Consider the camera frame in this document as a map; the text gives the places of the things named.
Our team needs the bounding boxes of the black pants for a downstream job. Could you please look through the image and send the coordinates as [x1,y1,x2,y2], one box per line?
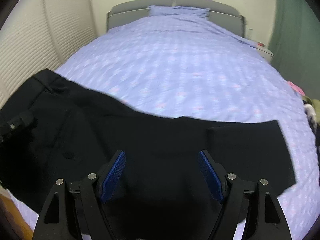
[1,69,295,239]

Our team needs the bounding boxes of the pink garment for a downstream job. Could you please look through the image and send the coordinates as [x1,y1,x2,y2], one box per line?
[287,81,305,96]

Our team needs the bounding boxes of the purple patterned pillow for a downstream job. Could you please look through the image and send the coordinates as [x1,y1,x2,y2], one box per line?
[148,5,209,18]

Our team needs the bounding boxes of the white nightstand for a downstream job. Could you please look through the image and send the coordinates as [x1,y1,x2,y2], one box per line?
[253,41,274,63]

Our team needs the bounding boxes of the purple patterned bed cover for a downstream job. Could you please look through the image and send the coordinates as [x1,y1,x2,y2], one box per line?
[7,12,320,240]

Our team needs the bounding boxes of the white ribbed wardrobe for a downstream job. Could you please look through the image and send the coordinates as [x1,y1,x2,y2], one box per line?
[1,0,97,105]

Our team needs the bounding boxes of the grey upholstered headboard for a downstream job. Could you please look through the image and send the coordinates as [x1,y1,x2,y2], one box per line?
[106,0,245,37]

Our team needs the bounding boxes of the green curtain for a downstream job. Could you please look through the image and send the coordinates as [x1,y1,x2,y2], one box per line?
[268,0,319,99]

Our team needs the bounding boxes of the olive green garment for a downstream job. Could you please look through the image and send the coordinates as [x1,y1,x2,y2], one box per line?
[305,96,320,124]

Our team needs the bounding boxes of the black white patterned garment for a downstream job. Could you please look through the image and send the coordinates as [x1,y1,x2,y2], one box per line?
[304,103,317,125]

